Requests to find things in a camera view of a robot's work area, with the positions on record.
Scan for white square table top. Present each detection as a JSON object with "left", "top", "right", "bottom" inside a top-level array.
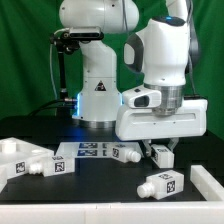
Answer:
[{"left": 0, "top": 138, "right": 54, "bottom": 179}]

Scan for white right obstacle wall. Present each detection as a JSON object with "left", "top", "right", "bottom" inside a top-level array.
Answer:
[{"left": 190, "top": 165, "right": 224, "bottom": 202}]

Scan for white left wall block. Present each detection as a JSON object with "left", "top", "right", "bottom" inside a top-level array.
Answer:
[{"left": 0, "top": 167, "right": 7, "bottom": 193}]

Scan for black camera on stand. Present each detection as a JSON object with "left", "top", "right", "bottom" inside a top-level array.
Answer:
[{"left": 49, "top": 27, "right": 104, "bottom": 99}]

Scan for white front wall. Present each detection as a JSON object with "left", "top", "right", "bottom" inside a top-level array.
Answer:
[{"left": 0, "top": 202, "right": 224, "bottom": 224}]

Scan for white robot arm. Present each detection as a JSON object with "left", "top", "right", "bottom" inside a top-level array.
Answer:
[{"left": 59, "top": 0, "right": 207, "bottom": 141}]

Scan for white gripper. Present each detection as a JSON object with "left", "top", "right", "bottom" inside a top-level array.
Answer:
[{"left": 115, "top": 85, "right": 208, "bottom": 157}]

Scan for black base cables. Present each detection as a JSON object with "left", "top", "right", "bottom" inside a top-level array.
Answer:
[{"left": 27, "top": 97, "right": 78, "bottom": 117}]

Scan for white tag sheet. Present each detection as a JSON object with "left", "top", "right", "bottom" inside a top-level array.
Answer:
[{"left": 56, "top": 142, "right": 143, "bottom": 158}]

